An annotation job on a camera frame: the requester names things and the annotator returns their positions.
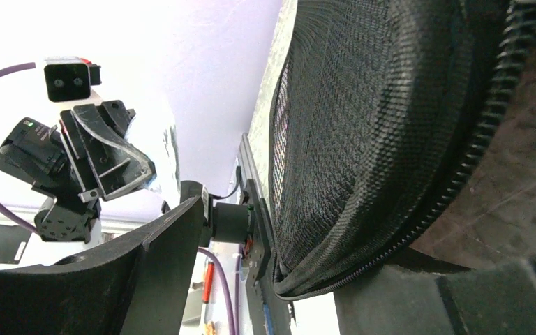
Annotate alcohol wipes clear bag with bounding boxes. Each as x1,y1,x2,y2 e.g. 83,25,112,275
125,100,181,209

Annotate red medicine kit case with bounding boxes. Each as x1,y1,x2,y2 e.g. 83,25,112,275
269,1,536,301

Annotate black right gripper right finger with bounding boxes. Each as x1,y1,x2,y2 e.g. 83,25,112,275
334,256,536,334

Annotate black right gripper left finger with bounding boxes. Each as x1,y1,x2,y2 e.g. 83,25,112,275
0,196,204,334

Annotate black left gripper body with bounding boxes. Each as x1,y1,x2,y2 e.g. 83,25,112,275
0,99,137,244

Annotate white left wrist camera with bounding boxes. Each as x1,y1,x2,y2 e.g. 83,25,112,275
43,57,101,103

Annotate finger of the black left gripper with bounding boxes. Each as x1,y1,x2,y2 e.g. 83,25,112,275
70,103,155,201

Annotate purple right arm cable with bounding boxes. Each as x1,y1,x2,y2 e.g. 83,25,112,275
198,247,244,335

